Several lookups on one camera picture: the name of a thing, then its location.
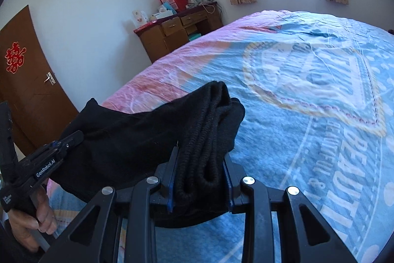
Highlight brown wooden desk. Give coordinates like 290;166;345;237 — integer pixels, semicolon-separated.
134;7;224;64

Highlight white printed box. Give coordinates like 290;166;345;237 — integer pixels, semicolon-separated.
132;10;148;29

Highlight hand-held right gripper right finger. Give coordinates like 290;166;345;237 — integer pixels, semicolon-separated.
223;154;348;263

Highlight red paper door decoration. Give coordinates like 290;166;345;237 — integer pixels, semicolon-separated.
4;41;27;74

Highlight tissue box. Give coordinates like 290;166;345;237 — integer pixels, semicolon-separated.
150;11;173;21

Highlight person's left hand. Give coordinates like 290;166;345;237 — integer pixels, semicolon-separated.
9;189;57;253

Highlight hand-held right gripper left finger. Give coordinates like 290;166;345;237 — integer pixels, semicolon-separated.
38;146;181;263

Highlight black pants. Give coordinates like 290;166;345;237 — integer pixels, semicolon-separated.
48;81;246;229

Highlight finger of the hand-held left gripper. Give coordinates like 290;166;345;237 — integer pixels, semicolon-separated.
46;130;84;159

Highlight brown wooden door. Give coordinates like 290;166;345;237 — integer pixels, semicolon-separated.
0;5;79;156

